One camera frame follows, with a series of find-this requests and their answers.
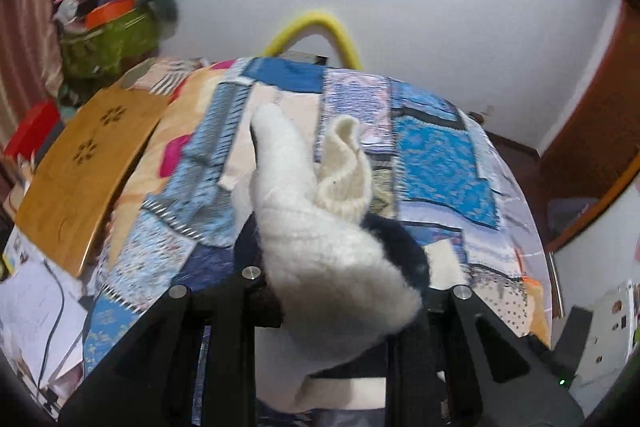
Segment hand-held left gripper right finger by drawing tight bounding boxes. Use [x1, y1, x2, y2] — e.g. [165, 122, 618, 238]
[385, 284, 586, 427]

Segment white box with stickers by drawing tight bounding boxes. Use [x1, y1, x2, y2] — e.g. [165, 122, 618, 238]
[567, 279, 640, 404]

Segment white and navy fluffy sweater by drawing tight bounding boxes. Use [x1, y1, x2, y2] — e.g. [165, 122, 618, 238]
[235, 102, 471, 413]

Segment green patterned bag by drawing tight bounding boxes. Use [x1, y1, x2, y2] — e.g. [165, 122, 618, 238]
[59, 4, 162, 78]

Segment white papers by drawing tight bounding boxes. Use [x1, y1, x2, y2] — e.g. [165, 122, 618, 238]
[0, 227, 88, 410]

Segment black cable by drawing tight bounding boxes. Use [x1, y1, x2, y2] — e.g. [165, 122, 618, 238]
[37, 257, 67, 405]

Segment red box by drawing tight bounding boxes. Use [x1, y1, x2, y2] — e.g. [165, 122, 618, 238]
[4, 99, 64, 158]

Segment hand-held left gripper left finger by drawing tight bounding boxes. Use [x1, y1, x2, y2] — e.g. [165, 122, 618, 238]
[57, 264, 285, 427]

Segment yellow foam tube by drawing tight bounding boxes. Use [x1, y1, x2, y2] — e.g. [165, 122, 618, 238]
[262, 9, 363, 70]

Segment peach floral blanket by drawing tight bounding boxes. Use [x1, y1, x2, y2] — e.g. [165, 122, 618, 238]
[107, 56, 238, 268]

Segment blue patchwork blanket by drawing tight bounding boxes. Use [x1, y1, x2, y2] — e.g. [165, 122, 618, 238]
[82, 56, 553, 378]

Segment wooden board with flower cutouts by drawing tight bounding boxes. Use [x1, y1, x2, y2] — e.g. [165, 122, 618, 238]
[15, 86, 169, 279]

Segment brown wooden door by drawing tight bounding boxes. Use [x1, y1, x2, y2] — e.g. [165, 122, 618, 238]
[539, 0, 640, 210]

